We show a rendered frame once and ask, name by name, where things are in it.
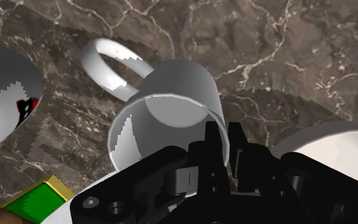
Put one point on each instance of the white bowl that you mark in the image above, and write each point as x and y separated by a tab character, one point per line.
346	152

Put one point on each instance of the plain white mug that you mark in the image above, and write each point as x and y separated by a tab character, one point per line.
172	83

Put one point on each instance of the white mug with red print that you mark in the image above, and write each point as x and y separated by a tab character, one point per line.
2	118

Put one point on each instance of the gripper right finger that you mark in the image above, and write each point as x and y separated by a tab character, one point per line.
305	180

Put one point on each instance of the green and yellow box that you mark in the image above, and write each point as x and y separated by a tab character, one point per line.
37	201

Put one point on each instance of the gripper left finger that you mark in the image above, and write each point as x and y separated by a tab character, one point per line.
135	186

